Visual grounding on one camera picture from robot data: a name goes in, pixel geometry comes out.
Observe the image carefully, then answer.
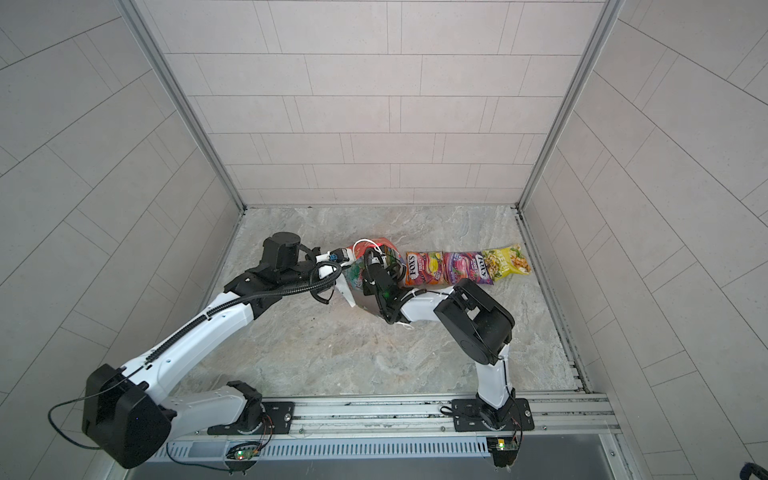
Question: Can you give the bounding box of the yellow green snack packet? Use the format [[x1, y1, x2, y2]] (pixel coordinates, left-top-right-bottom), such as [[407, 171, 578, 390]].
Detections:
[[482, 244, 531, 282]]

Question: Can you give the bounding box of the red paper gift bag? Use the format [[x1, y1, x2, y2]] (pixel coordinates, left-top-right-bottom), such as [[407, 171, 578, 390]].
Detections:
[[342, 238, 409, 324]]

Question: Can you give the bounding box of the left green circuit board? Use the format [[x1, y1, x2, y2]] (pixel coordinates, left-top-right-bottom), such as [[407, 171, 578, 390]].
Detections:
[[224, 441, 263, 474]]

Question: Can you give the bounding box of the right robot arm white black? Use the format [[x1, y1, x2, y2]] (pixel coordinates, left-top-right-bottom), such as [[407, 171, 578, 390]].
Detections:
[[362, 247, 516, 430]]

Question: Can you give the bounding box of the left black cable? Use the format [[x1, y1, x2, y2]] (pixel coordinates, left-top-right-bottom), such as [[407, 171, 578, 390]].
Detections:
[[164, 443, 232, 472]]

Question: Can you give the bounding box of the teal cherry mint candy packet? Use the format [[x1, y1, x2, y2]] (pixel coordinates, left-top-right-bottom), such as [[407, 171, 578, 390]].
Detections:
[[343, 259, 364, 291]]

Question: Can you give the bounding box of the right green circuit board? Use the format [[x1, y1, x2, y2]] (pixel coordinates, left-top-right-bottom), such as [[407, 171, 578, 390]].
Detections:
[[486, 437, 520, 468]]

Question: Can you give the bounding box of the purple raspberry candy packet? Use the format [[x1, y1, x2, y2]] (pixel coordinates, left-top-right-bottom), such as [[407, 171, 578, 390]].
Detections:
[[443, 251, 493, 285]]

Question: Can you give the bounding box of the aluminium mounting rail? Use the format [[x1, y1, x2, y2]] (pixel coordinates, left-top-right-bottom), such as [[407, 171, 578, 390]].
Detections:
[[132, 392, 620, 445]]

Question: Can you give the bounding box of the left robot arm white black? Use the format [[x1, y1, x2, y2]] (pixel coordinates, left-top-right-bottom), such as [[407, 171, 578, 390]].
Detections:
[[82, 232, 355, 469]]

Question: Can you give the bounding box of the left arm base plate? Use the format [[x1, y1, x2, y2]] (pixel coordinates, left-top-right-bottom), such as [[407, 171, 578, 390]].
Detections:
[[206, 401, 295, 435]]

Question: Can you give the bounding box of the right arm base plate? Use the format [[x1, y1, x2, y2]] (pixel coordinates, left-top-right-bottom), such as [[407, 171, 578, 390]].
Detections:
[[446, 397, 535, 432]]

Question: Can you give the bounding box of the orange fruits candy packet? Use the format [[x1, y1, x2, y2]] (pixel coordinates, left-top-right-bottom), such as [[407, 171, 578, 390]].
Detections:
[[405, 251, 447, 286]]

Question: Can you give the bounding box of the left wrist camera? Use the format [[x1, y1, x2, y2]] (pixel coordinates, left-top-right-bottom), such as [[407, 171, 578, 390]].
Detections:
[[328, 248, 354, 265]]

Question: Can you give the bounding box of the green circuit board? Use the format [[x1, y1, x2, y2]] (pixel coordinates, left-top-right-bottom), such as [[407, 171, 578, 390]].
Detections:
[[486, 437, 520, 468], [224, 441, 263, 474]]

